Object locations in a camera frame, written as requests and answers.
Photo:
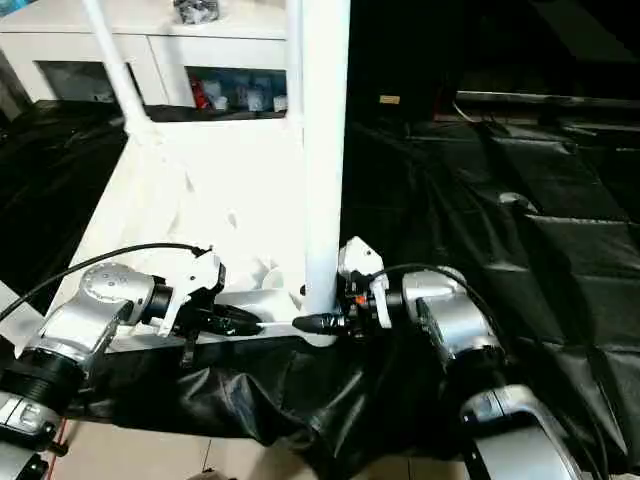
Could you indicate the black cabinet with yellow label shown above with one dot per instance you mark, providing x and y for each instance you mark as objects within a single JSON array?
[{"x": 400, "y": 50}]

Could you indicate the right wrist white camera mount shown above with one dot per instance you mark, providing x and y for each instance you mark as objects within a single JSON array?
[{"x": 362, "y": 257}]

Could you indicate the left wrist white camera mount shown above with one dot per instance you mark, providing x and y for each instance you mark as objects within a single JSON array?
[{"x": 200, "y": 275}]

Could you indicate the white plastic table top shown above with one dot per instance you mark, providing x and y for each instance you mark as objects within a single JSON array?
[{"x": 200, "y": 190}]

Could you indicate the small white jar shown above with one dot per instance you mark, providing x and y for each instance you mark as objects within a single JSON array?
[
  {"x": 280, "y": 103},
  {"x": 220, "y": 103},
  {"x": 256, "y": 102}
]

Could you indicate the white cabinet with glass doors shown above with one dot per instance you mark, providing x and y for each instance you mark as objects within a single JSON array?
[{"x": 50, "y": 45}]

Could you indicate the black work mat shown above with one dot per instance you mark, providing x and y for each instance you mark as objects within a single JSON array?
[{"x": 500, "y": 210}]

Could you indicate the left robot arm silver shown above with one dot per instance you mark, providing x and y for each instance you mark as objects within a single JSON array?
[{"x": 85, "y": 320}]

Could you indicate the black covered bench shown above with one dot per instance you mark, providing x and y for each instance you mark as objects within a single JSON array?
[{"x": 550, "y": 97}]

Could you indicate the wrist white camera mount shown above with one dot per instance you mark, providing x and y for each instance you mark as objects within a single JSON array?
[
  {"x": 362, "y": 257},
  {"x": 200, "y": 275}
]

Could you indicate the red package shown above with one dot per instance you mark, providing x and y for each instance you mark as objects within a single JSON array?
[{"x": 200, "y": 92}]

